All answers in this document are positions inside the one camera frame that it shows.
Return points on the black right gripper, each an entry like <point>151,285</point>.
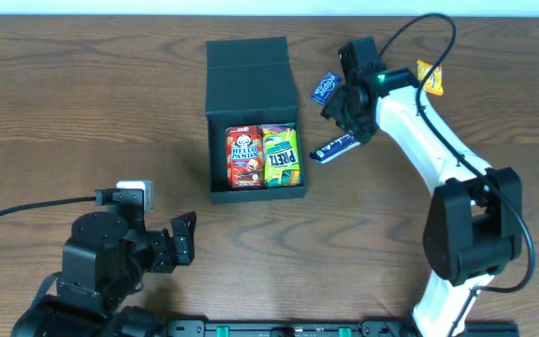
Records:
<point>341,110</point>

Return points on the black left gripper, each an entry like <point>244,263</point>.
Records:
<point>169,247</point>

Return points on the dark blue Oreo packet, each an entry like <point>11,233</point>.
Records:
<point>334,149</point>

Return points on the green Pretz snack box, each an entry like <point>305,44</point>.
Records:
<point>281,155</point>

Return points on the red Hello Panda box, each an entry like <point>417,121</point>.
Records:
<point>245,157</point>

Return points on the black gift box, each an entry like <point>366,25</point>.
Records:
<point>249,82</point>

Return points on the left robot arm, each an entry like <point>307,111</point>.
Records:
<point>104,262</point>

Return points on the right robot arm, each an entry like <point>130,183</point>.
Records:
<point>470,234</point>

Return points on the blue Eclipse mint tin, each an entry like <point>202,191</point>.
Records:
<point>325,88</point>

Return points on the small yellow orange snack packet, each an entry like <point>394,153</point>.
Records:
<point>434,84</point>

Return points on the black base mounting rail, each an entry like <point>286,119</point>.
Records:
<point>367,328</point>

